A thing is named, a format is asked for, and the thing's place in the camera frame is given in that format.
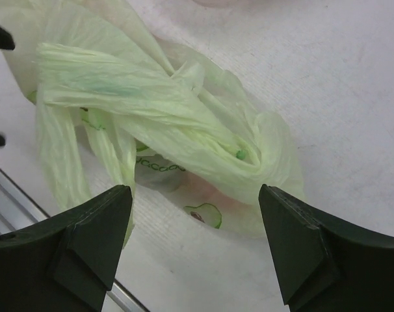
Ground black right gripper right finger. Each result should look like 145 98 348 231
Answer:
259 185 394 311

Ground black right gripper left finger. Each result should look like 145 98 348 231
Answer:
0 185 133 311

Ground light green plastic bag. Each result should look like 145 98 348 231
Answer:
0 1 305 238

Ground peach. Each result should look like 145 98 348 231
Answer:
185 173 246 211

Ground front aluminium mounting rail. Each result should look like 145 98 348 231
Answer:
0 169 145 311

